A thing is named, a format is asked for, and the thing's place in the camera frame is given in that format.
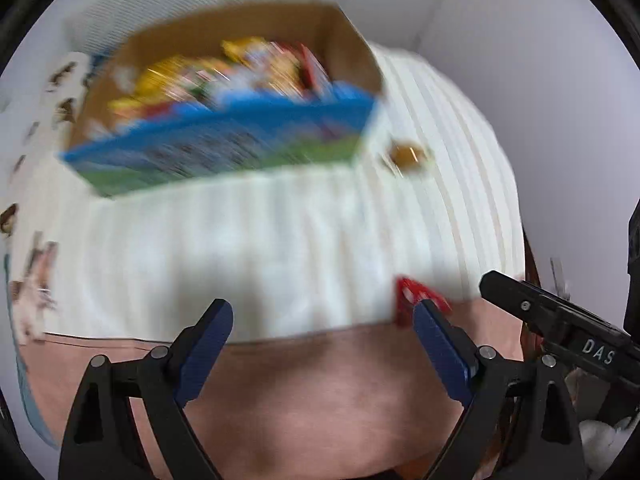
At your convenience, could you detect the white striped blanket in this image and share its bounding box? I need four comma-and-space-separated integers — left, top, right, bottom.
10, 42, 527, 347

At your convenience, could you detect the pile of snack packets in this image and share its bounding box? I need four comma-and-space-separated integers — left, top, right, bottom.
107, 36, 334, 117

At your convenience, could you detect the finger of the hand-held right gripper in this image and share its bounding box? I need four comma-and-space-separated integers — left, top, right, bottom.
479, 270, 571, 343

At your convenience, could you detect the animal print sheet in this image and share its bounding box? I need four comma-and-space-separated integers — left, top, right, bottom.
0, 50, 96, 347

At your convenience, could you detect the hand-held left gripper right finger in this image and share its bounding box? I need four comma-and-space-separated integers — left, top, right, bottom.
412, 299, 586, 480

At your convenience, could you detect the blue and green cardboard box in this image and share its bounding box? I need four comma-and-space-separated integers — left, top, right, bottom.
60, 2, 387, 199

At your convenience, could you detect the pink blanket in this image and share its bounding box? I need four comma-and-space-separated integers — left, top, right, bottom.
20, 300, 532, 480

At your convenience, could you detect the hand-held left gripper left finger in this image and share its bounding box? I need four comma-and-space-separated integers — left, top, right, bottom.
57, 298, 235, 480

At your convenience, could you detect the white fluffy cloth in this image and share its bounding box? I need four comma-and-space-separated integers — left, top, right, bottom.
575, 414, 637, 477

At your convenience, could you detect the small red snack packet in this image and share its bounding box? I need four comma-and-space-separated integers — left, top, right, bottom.
395, 276, 454, 329

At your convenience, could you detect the brown wrapped candy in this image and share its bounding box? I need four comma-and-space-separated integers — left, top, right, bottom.
379, 139, 434, 174

